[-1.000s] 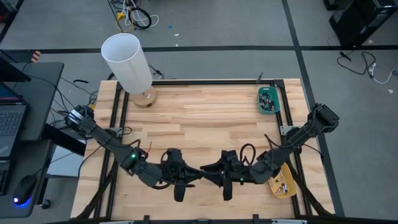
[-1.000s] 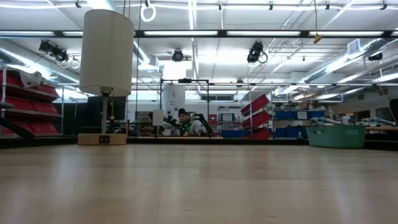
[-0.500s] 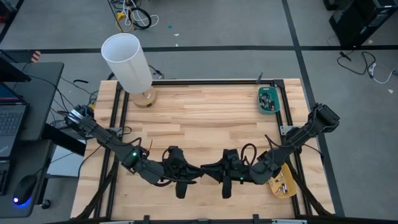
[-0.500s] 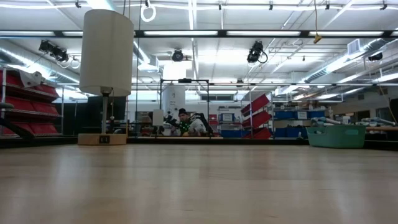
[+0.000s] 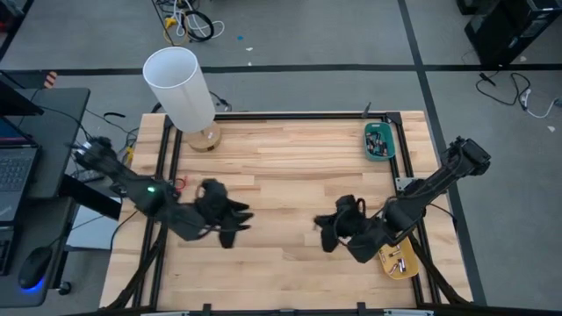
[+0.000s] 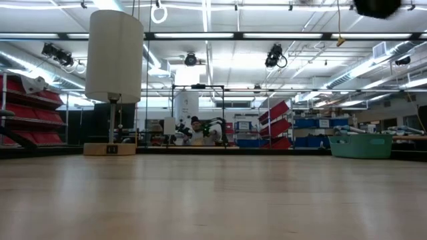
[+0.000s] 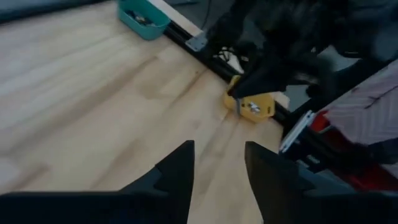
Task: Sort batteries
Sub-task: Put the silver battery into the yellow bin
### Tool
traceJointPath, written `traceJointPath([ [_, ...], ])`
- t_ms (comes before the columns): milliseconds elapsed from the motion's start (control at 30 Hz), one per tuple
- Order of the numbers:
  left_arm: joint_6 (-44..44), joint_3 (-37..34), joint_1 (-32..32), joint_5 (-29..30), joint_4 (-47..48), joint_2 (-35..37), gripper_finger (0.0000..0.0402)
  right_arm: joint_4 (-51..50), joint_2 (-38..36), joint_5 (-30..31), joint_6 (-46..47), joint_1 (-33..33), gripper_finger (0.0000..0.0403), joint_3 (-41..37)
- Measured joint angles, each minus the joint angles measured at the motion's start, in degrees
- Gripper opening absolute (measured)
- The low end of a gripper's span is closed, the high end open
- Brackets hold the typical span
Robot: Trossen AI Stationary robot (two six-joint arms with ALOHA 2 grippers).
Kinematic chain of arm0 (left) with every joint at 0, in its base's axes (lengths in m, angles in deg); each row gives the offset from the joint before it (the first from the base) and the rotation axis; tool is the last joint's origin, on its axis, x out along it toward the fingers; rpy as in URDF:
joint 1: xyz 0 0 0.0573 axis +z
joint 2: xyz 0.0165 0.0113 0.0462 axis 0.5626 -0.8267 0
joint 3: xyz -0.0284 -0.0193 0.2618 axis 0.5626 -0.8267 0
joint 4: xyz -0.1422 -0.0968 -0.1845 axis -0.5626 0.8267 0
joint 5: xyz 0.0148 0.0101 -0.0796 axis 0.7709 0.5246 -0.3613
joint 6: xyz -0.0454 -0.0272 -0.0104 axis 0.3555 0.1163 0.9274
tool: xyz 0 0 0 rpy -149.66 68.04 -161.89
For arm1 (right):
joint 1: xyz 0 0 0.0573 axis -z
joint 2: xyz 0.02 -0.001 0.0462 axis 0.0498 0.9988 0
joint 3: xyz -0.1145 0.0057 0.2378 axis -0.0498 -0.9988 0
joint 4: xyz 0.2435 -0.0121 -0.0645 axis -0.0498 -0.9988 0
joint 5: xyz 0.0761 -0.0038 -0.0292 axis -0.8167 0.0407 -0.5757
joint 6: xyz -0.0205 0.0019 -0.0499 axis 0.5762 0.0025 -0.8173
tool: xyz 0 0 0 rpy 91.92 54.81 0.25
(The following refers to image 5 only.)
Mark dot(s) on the black caster wheel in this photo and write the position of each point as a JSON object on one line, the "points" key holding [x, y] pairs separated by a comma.
{"points": [[64, 288]]}

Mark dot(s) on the black computer tower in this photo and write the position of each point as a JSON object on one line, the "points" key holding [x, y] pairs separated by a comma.
{"points": [[513, 30]]}

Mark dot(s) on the gray mounting plate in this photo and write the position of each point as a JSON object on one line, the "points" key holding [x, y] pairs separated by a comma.
{"points": [[404, 182]]}

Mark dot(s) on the small black rod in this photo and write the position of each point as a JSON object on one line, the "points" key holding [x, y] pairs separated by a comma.
{"points": [[366, 109]]}

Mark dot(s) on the black aluminium table frame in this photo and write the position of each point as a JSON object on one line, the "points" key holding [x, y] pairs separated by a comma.
{"points": [[307, 116]]}

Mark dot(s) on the teal plastic bin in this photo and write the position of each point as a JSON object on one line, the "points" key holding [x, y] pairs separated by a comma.
{"points": [[379, 127]]}

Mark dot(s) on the white shade wooden lamp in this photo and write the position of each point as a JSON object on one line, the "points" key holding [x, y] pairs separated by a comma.
{"points": [[175, 83]]}

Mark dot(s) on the black laptop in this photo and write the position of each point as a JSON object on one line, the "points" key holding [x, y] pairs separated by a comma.
{"points": [[15, 173]]}

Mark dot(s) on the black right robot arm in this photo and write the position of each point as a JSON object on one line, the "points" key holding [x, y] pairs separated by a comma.
{"points": [[432, 182]]}

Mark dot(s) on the black computer mouse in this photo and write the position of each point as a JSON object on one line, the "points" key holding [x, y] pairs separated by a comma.
{"points": [[34, 265]]}

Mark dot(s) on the black monitor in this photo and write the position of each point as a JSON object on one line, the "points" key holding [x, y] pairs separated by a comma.
{"points": [[13, 103]]}

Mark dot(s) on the yellow plastic bin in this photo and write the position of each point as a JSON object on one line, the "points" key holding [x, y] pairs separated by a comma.
{"points": [[409, 270]]}

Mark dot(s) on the black remote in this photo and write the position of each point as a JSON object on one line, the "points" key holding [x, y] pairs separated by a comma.
{"points": [[88, 175]]}

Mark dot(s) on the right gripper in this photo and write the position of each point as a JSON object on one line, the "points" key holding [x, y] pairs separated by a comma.
{"points": [[351, 217]]}

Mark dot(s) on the orange black striped marker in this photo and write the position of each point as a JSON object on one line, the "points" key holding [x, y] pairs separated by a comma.
{"points": [[50, 79]]}

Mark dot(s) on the black desk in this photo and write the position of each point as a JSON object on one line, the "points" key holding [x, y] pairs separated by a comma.
{"points": [[57, 131]]}

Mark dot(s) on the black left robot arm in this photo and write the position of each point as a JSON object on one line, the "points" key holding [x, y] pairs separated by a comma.
{"points": [[127, 177]]}

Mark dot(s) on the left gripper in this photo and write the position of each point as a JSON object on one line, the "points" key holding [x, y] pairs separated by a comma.
{"points": [[213, 204]]}

